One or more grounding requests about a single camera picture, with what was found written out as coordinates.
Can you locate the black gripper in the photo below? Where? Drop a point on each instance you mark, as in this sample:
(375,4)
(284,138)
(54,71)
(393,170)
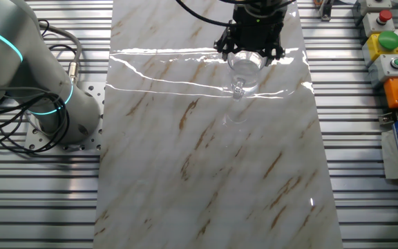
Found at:
(257,27)

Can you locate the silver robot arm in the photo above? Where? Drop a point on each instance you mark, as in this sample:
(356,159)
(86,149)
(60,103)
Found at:
(5,52)

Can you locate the grey box black knob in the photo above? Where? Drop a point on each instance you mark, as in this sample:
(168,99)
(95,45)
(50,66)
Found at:
(371,5)

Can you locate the yellow box green button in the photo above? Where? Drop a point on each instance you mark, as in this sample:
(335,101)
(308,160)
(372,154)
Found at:
(380,46)

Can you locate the grey box red button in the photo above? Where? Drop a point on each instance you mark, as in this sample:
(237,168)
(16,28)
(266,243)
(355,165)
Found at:
(378,22)

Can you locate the grey box small green button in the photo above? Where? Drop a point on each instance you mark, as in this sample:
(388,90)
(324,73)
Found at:
(390,67)

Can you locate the orange box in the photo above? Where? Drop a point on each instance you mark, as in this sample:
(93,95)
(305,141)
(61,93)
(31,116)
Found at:
(395,92)

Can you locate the white marble pattern board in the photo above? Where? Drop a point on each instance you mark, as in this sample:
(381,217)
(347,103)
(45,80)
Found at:
(185,190)

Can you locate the black metal bracket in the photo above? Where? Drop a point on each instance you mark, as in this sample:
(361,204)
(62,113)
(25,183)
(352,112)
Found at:
(325,10)

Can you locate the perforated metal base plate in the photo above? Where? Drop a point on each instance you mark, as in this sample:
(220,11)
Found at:
(88,90)

